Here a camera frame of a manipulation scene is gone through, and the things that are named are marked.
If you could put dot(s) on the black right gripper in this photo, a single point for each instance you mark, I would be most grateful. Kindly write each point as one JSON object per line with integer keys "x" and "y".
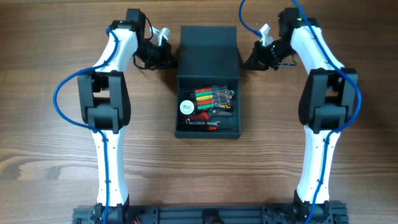
{"x": 261, "y": 55}

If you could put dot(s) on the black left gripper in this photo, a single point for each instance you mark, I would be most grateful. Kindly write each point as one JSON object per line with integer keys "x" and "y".
{"x": 162, "y": 54}

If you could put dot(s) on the dark green box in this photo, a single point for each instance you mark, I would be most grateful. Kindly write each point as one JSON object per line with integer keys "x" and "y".
{"x": 208, "y": 57}

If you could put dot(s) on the white round tape measure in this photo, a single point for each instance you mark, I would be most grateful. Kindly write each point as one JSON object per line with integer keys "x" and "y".
{"x": 187, "y": 107}

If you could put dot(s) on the precision screwdriver set pack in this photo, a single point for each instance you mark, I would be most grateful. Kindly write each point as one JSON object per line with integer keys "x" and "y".
{"x": 212, "y": 97}

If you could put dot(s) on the red handled pruning shears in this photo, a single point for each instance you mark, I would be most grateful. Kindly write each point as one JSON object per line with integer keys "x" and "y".
{"x": 208, "y": 114}

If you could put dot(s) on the silver socket wrench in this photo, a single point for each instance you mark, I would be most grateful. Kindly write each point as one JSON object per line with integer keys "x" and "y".
{"x": 204, "y": 123}

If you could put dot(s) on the black red screwdriver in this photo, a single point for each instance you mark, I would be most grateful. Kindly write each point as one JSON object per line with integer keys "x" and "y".
{"x": 214, "y": 128}

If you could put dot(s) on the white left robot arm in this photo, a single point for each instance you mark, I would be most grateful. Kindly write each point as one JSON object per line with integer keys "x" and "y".
{"x": 104, "y": 99}

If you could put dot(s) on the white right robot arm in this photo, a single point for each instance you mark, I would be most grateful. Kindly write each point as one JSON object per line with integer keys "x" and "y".
{"x": 330, "y": 102}

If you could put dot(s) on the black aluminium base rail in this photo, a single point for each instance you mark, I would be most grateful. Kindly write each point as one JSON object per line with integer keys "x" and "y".
{"x": 332, "y": 213}

